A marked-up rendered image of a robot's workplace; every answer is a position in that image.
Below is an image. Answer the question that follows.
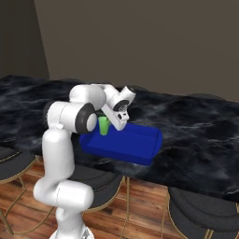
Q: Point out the black stool with gold legs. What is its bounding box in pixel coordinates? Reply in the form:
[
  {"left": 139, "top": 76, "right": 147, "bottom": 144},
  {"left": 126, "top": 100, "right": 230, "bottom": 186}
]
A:
[
  {"left": 69, "top": 163, "right": 132, "bottom": 239},
  {"left": 160, "top": 186, "right": 239, "bottom": 239},
  {"left": 0, "top": 145, "right": 40, "bottom": 236}
]

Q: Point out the green cup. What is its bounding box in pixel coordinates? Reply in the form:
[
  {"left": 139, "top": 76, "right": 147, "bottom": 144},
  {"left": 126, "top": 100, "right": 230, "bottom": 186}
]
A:
[{"left": 97, "top": 116, "right": 112, "bottom": 136}]

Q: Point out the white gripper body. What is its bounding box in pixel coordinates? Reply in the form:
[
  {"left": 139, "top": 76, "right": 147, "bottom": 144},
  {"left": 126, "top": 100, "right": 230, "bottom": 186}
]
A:
[{"left": 101, "top": 104, "right": 128, "bottom": 132}]

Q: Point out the blue rectangular tray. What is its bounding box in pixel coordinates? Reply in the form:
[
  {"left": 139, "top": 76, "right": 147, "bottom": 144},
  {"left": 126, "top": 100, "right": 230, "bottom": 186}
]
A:
[{"left": 78, "top": 122, "right": 163, "bottom": 167}]

